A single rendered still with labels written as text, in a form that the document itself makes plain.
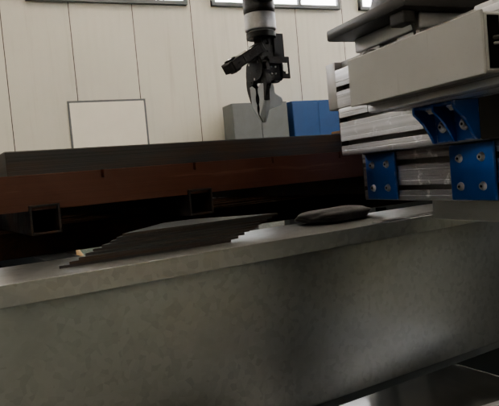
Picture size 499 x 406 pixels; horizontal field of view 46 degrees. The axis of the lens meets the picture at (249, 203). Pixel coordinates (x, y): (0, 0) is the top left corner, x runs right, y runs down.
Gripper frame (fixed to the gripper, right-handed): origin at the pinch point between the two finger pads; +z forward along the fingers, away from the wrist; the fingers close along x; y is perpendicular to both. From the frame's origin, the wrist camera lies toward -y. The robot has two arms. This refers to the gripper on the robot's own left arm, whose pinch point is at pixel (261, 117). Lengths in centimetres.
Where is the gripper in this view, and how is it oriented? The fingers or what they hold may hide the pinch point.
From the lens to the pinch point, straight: 141.6
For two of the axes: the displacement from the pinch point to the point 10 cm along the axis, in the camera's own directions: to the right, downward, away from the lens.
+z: 0.9, 9.9, 0.5
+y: 8.5, -1.0, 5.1
